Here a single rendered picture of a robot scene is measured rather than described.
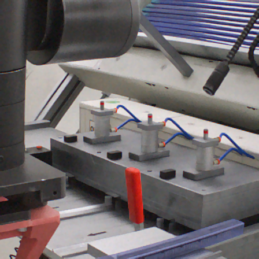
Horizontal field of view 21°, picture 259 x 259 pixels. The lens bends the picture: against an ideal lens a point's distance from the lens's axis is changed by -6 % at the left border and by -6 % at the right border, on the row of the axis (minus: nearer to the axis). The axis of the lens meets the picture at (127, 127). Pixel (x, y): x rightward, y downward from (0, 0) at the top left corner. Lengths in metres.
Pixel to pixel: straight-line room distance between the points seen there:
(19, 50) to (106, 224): 0.51
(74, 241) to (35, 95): 1.49
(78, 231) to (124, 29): 0.45
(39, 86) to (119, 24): 1.86
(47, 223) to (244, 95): 0.68
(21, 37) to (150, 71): 0.85
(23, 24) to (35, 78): 1.88
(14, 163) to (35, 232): 0.04
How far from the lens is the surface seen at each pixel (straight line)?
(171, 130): 1.03
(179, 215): 0.83
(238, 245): 0.80
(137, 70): 1.24
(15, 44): 0.38
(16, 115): 0.39
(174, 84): 1.15
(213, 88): 0.88
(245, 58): 1.07
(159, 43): 1.10
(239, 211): 0.84
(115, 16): 0.41
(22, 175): 0.38
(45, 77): 2.28
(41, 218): 0.39
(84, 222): 0.87
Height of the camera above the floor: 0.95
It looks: 13 degrees up
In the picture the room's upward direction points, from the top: 35 degrees clockwise
